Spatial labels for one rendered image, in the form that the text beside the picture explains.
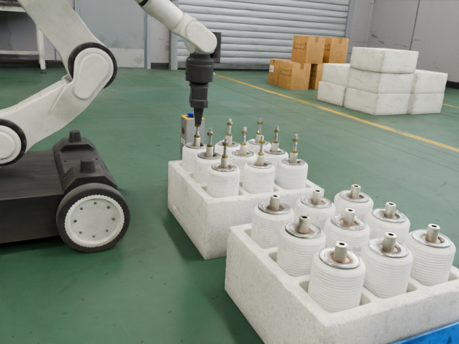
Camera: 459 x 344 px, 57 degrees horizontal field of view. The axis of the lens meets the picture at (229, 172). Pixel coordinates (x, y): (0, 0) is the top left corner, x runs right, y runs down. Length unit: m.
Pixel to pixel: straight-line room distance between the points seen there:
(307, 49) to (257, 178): 3.88
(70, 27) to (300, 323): 1.01
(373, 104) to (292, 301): 3.14
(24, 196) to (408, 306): 0.98
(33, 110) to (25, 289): 0.52
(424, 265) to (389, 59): 3.01
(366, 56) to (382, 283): 3.19
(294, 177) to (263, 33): 5.79
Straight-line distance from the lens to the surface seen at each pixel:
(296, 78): 5.01
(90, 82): 1.34
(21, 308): 1.13
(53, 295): 1.15
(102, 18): 6.25
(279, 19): 7.16
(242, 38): 6.84
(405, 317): 0.89
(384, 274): 0.86
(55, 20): 1.37
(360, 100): 3.95
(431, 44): 7.37
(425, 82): 4.20
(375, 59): 3.85
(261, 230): 0.96
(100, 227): 1.28
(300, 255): 0.87
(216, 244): 1.23
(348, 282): 0.79
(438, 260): 0.94
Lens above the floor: 0.64
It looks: 19 degrees down
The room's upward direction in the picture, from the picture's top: 4 degrees clockwise
